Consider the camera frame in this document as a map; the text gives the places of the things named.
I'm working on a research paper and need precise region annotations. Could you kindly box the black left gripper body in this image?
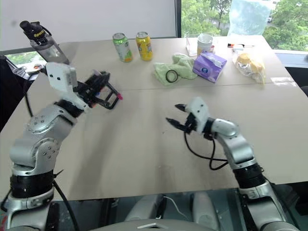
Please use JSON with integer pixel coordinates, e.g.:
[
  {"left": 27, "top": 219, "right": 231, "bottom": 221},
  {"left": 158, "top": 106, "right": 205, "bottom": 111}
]
[{"left": 73, "top": 79, "right": 102, "bottom": 108}]

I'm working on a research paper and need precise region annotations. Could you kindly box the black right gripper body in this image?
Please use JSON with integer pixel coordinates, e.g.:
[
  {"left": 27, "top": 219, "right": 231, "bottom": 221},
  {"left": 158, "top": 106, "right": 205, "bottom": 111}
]
[{"left": 183, "top": 112, "right": 199, "bottom": 134}]

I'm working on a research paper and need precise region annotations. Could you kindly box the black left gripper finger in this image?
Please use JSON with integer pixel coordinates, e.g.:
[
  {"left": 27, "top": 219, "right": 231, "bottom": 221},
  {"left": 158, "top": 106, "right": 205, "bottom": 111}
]
[
  {"left": 83, "top": 70, "right": 112, "bottom": 90},
  {"left": 89, "top": 92, "right": 104, "bottom": 108}
]

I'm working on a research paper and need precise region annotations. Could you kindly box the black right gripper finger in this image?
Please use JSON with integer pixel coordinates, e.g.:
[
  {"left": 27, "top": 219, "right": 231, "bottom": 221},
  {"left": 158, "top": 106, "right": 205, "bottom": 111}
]
[
  {"left": 174, "top": 103, "right": 192, "bottom": 113},
  {"left": 166, "top": 117, "right": 188, "bottom": 132}
]

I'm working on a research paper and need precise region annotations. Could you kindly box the black tape roll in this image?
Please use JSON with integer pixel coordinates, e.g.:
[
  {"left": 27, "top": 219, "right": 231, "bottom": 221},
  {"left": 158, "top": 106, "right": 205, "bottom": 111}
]
[{"left": 165, "top": 69, "right": 179, "bottom": 84}]

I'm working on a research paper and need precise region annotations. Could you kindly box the green drink can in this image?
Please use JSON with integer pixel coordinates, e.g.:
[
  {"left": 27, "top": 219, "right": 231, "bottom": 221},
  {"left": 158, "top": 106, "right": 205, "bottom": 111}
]
[{"left": 112, "top": 32, "right": 134, "bottom": 64}]

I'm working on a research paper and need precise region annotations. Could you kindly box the light green cloth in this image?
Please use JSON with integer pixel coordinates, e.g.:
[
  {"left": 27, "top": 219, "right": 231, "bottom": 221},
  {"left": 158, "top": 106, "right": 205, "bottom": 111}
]
[{"left": 153, "top": 53, "right": 199, "bottom": 87}]

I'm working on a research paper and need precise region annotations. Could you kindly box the purple tissue pack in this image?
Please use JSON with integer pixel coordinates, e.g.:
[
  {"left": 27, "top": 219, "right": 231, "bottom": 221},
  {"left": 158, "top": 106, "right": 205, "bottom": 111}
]
[{"left": 192, "top": 50, "right": 228, "bottom": 84}]

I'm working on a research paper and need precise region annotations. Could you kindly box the white orange small object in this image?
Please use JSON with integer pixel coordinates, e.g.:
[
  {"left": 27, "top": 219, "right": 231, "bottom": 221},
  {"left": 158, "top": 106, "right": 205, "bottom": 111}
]
[{"left": 29, "top": 63, "right": 46, "bottom": 74}]

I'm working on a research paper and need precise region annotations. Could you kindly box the yellow drink can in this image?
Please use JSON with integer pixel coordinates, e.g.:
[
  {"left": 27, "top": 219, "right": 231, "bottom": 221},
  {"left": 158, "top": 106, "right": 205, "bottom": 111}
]
[{"left": 135, "top": 31, "right": 154, "bottom": 62}]

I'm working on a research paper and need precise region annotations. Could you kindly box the clear acrylic box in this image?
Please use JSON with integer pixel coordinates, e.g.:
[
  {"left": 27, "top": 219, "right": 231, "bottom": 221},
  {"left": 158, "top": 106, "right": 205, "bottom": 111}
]
[{"left": 185, "top": 32, "right": 215, "bottom": 57}]

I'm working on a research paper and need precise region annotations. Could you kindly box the grey sports water bottle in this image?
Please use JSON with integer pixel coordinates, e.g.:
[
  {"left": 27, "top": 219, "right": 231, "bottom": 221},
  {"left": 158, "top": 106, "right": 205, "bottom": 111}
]
[{"left": 19, "top": 20, "right": 71, "bottom": 65}]

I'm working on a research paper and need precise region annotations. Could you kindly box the white paper cup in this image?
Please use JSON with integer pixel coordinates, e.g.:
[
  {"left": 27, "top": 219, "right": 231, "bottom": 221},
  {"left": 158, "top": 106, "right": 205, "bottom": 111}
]
[{"left": 197, "top": 33, "right": 214, "bottom": 57}]

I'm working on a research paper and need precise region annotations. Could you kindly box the black chair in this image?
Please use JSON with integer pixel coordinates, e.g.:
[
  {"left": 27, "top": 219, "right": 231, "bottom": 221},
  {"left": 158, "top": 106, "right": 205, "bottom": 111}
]
[{"left": 0, "top": 55, "right": 32, "bottom": 132}]

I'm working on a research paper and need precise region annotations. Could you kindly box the clear bag of yellow items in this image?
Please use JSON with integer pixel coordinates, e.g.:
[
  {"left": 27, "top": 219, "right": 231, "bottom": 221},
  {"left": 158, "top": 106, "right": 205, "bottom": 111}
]
[{"left": 231, "top": 49, "right": 267, "bottom": 85}]

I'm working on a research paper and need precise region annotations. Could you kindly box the grey rounded shape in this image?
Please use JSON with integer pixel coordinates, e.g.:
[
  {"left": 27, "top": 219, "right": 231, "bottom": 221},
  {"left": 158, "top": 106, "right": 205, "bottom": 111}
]
[
  {"left": 192, "top": 191, "right": 220, "bottom": 225},
  {"left": 124, "top": 193, "right": 169, "bottom": 222}
]

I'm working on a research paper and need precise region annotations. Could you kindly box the black marker with red cap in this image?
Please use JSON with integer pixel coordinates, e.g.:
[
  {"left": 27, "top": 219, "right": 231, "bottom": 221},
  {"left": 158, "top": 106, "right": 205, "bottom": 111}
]
[{"left": 227, "top": 42, "right": 256, "bottom": 49}]

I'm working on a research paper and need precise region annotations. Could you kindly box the grey robot torso top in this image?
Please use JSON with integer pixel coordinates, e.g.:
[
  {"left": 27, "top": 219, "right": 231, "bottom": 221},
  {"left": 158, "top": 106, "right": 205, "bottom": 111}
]
[{"left": 88, "top": 218, "right": 226, "bottom": 231}]

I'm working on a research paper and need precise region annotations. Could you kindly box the translucent blue plastic bag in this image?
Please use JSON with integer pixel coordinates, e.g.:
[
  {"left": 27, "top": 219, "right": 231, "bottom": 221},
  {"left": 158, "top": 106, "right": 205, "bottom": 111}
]
[{"left": 227, "top": 0, "right": 272, "bottom": 37}]

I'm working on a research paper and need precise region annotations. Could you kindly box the dark side desk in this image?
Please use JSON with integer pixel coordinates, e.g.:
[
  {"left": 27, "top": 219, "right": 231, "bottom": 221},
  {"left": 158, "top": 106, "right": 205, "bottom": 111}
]
[{"left": 274, "top": 49, "right": 308, "bottom": 88}]

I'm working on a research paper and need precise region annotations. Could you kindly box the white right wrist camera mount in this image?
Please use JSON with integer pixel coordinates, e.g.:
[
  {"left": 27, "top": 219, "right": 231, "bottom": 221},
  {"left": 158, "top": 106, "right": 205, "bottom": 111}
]
[{"left": 186, "top": 96, "right": 210, "bottom": 133}]

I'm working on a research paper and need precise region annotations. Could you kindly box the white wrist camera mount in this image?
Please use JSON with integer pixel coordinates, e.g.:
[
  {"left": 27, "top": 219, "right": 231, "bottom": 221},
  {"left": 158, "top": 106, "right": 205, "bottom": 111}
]
[
  {"left": 45, "top": 62, "right": 89, "bottom": 110},
  {"left": 186, "top": 96, "right": 210, "bottom": 133}
]

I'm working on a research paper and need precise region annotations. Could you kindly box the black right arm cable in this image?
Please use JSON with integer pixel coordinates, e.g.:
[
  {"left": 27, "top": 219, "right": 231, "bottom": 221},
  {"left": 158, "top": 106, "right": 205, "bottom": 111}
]
[{"left": 183, "top": 130, "right": 229, "bottom": 171}]

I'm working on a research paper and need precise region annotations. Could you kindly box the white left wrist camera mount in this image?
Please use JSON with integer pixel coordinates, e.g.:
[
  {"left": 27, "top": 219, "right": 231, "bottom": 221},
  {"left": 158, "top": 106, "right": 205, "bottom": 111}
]
[{"left": 45, "top": 62, "right": 89, "bottom": 110}]

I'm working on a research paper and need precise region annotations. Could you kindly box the thin white cable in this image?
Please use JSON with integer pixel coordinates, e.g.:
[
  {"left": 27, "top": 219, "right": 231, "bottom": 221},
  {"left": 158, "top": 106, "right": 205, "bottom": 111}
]
[{"left": 155, "top": 195, "right": 191, "bottom": 221}]

